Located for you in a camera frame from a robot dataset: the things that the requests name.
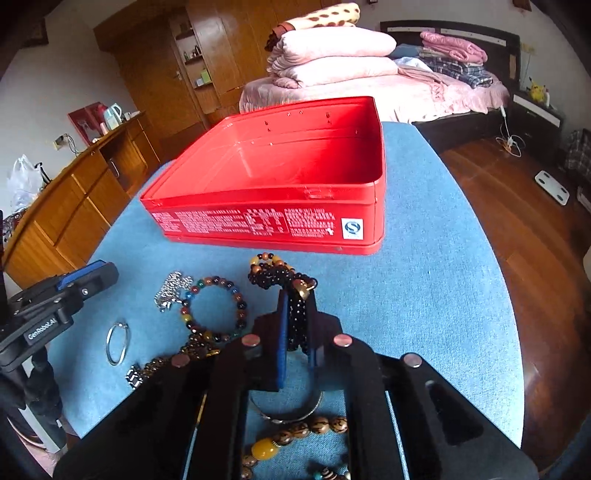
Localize black bead bracelet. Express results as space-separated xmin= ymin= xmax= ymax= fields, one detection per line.
xmin=247 ymin=264 xmax=319 ymax=353

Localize wide silver bangle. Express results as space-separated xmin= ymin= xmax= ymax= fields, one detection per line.
xmin=249 ymin=390 xmax=325 ymax=425

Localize thin silver bangle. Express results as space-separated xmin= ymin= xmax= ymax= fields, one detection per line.
xmin=105 ymin=321 xmax=131 ymax=367

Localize wooden sideboard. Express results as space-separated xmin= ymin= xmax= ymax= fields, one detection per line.
xmin=2 ymin=113 xmax=160 ymax=289

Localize blue table cloth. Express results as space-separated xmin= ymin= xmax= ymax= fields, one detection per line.
xmin=49 ymin=123 xmax=524 ymax=479

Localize white plastic bag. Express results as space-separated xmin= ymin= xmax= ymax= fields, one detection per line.
xmin=7 ymin=155 xmax=44 ymax=213

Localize red metal tin box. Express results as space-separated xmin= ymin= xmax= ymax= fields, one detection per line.
xmin=140 ymin=96 xmax=387 ymax=255

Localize red framed picture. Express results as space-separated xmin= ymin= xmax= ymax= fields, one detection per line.
xmin=67 ymin=102 xmax=109 ymax=146

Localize white electric kettle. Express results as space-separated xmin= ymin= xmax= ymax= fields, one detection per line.
xmin=103 ymin=103 xmax=123 ymax=131

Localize bed with pink cover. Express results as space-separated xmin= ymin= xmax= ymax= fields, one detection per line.
xmin=239 ymin=73 xmax=510 ymax=153

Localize lower pink folded quilt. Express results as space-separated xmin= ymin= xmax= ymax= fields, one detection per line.
xmin=270 ymin=57 xmax=398 ymax=89

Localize pink folded quilt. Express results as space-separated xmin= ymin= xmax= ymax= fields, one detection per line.
xmin=266 ymin=27 xmax=397 ymax=72
xmin=270 ymin=57 xmax=398 ymax=89

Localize white bathroom scale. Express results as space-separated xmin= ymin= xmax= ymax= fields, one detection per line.
xmin=534 ymin=170 xmax=570 ymax=206

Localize upper pink folded quilt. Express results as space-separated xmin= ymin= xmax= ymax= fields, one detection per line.
xmin=266 ymin=27 xmax=397 ymax=72

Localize wooden wardrobe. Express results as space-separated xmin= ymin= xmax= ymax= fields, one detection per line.
xmin=93 ymin=1 xmax=326 ymax=160

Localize plaid folded clothes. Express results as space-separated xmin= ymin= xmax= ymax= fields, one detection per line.
xmin=419 ymin=49 xmax=494 ymax=89

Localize dark nightstand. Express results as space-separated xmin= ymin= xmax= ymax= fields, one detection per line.
xmin=508 ymin=91 xmax=565 ymax=158

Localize plaid bag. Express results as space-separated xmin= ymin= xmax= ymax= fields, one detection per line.
xmin=564 ymin=129 xmax=591 ymax=182

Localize pink folded blanket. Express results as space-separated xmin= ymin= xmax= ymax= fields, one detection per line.
xmin=420 ymin=31 xmax=488 ymax=64

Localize yellow spotted blanket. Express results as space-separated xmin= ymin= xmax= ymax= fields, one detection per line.
xmin=264 ymin=2 xmax=361 ymax=52

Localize yellow pikachu plush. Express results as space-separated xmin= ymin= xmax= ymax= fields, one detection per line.
xmin=528 ymin=78 xmax=547 ymax=104

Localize black bed headboard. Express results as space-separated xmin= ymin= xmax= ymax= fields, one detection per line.
xmin=380 ymin=20 xmax=521 ymax=90

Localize multicolour bead bracelet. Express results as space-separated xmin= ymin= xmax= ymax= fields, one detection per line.
xmin=179 ymin=275 xmax=250 ymax=343

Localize brown bead amber necklace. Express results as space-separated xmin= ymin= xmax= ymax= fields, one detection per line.
xmin=138 ymin=332 xmax=223 ymax=373

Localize brown wooden bead bracelet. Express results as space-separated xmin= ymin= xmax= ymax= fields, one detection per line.
xmin=239 ymin=415 xmax=352 ymax=480

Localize silver chain necklace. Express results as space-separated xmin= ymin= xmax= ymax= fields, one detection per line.
xmin=153 ymin=270 xmax=195 ymax=314

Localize white power strip cable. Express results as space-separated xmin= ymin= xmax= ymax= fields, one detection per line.
xmin=495 ymin=104 xmax=527 ymax=159

